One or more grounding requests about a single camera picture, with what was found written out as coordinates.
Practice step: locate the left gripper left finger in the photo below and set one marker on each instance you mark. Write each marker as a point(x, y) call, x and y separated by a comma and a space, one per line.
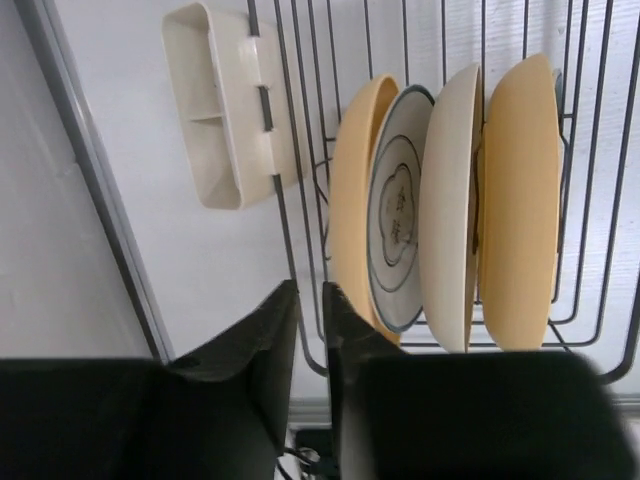
point(218, 412)

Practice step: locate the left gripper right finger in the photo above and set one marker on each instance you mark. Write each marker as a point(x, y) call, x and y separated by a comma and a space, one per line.
point(491, 415)

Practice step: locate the yellow plate left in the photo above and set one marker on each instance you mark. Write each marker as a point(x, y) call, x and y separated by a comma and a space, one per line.
point(348, 195)

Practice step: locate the yellow plate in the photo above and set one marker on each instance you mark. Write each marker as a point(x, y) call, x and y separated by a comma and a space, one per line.
point(348, 195)
point(520, 190)

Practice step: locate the yellow plate right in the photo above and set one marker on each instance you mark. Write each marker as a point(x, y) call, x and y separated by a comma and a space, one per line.
point(520, 190)

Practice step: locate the cream white plate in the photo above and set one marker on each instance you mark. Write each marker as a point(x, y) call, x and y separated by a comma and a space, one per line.
point(448, 209)

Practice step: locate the white plate green pattern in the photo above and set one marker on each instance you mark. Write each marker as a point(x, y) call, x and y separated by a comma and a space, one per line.
point(393, 209)

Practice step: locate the plate with teal lettered band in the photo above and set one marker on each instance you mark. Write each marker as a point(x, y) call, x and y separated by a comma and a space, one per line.
point(558, 80)

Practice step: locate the grey wire dish rack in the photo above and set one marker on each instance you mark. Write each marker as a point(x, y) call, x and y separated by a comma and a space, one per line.
point(342, 45)

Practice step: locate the aluminium table rail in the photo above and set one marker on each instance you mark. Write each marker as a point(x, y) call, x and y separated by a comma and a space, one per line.
point(51, 47)

